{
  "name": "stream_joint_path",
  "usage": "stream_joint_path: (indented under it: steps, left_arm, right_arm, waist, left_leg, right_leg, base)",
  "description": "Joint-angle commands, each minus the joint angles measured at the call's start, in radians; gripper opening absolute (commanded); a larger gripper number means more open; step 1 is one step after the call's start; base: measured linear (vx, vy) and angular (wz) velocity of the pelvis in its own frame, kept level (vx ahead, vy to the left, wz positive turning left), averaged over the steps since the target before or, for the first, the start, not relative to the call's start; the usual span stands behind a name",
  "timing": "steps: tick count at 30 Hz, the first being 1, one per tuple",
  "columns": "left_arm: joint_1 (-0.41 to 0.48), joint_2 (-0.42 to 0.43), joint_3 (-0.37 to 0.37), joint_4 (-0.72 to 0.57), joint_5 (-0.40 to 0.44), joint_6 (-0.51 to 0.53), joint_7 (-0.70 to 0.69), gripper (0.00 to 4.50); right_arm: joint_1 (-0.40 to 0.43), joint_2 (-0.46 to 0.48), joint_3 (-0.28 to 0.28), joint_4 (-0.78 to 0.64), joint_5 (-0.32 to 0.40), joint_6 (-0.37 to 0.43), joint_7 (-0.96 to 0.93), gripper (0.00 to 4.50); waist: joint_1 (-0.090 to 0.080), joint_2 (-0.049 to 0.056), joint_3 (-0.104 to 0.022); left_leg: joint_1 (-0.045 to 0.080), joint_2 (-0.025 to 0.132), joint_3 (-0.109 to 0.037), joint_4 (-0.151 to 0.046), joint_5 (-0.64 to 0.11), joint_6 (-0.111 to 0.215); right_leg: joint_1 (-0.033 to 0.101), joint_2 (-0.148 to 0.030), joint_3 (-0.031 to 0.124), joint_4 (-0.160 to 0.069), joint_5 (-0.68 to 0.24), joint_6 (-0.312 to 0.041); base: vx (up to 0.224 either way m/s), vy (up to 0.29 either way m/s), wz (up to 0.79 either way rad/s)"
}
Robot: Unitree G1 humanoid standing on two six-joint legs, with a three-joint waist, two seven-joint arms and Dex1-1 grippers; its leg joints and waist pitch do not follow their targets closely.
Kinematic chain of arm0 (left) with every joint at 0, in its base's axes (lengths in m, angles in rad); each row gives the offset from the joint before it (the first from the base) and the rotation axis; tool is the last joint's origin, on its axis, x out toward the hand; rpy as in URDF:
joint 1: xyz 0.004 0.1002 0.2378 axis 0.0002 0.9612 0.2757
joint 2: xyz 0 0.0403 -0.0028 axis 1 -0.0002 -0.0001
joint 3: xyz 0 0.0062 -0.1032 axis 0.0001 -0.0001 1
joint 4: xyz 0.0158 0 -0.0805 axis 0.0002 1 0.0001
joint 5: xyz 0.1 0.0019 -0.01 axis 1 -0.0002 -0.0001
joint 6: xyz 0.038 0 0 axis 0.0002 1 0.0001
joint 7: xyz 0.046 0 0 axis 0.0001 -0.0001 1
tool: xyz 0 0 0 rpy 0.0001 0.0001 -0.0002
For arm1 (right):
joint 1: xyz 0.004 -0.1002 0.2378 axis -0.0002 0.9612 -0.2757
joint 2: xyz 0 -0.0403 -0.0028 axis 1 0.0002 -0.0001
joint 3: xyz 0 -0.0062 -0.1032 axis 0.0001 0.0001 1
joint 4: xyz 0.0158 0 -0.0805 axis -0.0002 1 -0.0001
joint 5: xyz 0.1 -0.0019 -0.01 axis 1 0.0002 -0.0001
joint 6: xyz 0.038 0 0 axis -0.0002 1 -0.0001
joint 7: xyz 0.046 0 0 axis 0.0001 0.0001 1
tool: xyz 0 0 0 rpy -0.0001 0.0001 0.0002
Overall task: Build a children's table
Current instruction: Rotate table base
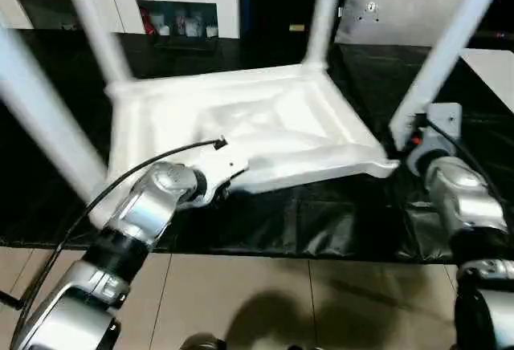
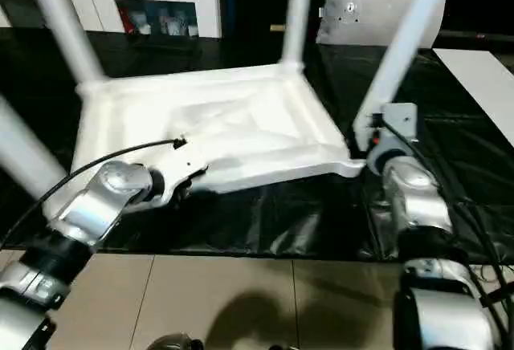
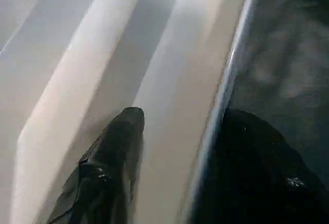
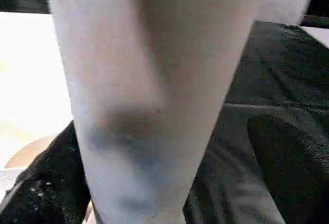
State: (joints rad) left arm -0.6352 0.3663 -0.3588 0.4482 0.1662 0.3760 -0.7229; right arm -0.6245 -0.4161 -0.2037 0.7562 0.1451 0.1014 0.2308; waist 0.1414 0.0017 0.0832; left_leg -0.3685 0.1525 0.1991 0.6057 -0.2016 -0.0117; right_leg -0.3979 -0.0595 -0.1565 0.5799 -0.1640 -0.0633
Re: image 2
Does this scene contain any black work mat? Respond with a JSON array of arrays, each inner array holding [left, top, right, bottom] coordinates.
[[0, 27, 514, 264]]

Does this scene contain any white flat panel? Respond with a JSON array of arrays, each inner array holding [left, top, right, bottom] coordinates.
[[434, 48, 514, 146]]

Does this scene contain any grey pillow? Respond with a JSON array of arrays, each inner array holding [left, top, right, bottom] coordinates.
[[316, 0, 449, 48]]

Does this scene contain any black left robot foot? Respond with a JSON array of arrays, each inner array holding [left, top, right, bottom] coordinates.
[[149, 335, 202, 350]]

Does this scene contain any small red bottle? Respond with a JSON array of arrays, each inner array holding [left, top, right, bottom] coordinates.
[[120, 9, 134, 35]]

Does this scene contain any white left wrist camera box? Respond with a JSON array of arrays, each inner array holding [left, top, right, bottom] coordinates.
[[149, 145, 210, 206]]

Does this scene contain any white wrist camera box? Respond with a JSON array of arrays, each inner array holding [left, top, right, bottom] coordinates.
[[376, 103, 418, 154], [149, 145, 210, 206]]

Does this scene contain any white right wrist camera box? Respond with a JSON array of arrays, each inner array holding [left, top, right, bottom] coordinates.
[[376, 103, 418, 154]]

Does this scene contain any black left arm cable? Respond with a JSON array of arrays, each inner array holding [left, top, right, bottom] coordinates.
[[0, 137, 187, 250]]

